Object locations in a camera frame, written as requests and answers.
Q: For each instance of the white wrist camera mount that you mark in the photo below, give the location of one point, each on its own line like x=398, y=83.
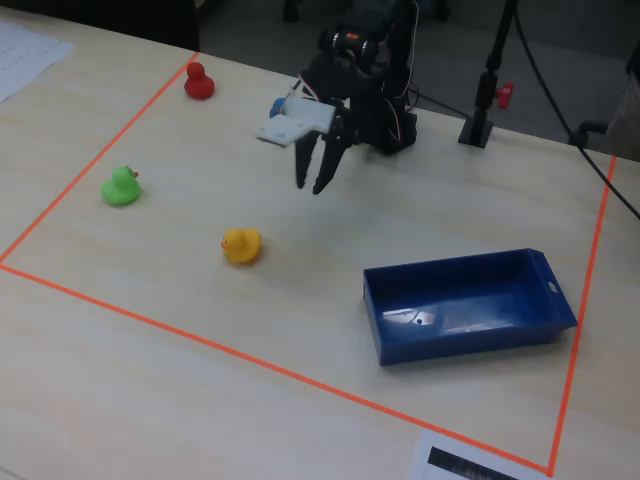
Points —
x=295, y=122

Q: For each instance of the black office chair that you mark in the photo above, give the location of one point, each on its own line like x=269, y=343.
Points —
x=592, y=126

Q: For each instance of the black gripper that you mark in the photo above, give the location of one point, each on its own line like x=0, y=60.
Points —
x=336, y=134

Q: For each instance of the orange tape strip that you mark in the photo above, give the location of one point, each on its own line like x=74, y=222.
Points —
x=565, y=400
x=280, y=370
x=100, y=157

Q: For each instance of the red rubber duck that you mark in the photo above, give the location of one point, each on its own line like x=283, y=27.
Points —
x=199, y=86

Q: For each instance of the yellow rubber duck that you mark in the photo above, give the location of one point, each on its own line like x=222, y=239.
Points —
x=242, y=247

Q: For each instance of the green rubber duck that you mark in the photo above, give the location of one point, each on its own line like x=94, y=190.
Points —
x=120, y=190

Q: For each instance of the black chair caster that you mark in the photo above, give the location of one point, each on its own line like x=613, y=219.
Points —
x=290, y=12

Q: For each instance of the red stand knob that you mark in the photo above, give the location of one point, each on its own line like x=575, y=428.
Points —
x=506, y=96

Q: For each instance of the blue plastic box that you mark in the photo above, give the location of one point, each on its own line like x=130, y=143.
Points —
x=450, y=345

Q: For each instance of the blue rubber duck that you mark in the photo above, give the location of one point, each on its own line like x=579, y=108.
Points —
x=276, y=106

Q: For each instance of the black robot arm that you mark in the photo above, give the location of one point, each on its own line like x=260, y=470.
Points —
x=400, y=125

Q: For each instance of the white printed paper sheet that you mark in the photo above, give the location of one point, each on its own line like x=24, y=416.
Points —
x=25, y=55

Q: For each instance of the black camera stand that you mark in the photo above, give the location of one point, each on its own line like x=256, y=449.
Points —
x=475, y=131

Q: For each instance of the white paper with black bar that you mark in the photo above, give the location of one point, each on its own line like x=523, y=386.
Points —
x=422, y=460

